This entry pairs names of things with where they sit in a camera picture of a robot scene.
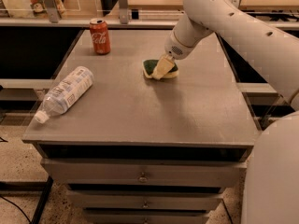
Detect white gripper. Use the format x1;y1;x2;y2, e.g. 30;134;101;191
151;32;194;80

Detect green and yellow sponge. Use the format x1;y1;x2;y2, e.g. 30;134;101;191
142;60;179;80

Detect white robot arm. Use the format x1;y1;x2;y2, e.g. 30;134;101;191
152;0;299;224

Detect red cola can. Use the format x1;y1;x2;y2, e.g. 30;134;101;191
90;18;111;55

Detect grey drawer cabinet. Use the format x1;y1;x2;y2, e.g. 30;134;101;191
23;30;258;224

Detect clear plastic water bottle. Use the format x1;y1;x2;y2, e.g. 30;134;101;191
34;66;93;123

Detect metal railing with posts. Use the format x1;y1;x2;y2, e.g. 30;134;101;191
0;0;299;30

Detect black floor cable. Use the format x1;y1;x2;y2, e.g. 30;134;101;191
0;195;34;224

